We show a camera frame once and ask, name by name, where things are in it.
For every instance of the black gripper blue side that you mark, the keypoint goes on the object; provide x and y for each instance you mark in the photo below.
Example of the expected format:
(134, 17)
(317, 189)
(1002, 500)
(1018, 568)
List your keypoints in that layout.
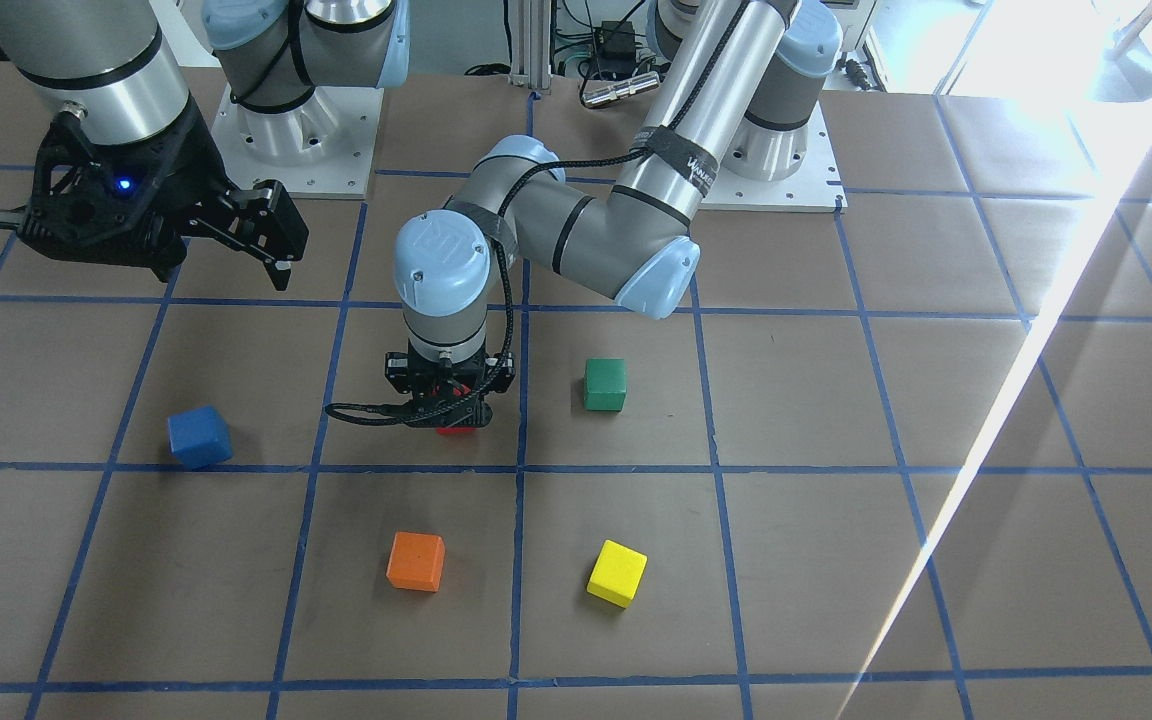
(188, 165)

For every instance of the black gripper red side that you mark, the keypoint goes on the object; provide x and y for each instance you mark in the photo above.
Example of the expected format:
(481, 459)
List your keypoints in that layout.
(397, 373)

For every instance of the red wooden block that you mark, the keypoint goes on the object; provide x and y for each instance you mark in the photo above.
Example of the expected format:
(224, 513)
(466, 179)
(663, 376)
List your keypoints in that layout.
(456, 429)

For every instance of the robot arm near red block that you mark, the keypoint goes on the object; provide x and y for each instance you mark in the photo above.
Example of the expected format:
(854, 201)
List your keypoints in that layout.
(743, 81)

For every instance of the robot arm near blue block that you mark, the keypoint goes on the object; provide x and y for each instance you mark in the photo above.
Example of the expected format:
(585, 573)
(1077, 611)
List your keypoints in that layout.
(110, 63)

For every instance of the green wooden block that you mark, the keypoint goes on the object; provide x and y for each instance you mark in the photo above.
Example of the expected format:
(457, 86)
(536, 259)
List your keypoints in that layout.
(605, 384)

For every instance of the orange wooden block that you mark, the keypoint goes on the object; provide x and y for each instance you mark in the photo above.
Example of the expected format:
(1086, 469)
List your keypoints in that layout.
(416, 561)

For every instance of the blue wooden block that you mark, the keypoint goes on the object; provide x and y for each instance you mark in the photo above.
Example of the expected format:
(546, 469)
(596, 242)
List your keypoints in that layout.
(199, 437)

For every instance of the yellow wooden block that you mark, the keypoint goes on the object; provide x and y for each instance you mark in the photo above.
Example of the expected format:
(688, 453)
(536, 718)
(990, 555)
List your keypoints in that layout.
(617, 574)

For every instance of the black power adapter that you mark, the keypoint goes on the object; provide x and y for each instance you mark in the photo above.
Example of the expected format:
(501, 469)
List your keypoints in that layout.
(614, 50)

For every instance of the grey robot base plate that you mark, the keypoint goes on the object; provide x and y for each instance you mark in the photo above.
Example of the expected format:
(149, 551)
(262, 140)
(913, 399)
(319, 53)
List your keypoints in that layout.
(322, 150)
(770, 170)

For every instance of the aluminium extrusion post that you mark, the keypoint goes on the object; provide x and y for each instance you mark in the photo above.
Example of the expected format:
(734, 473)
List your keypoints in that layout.
(530, 44)

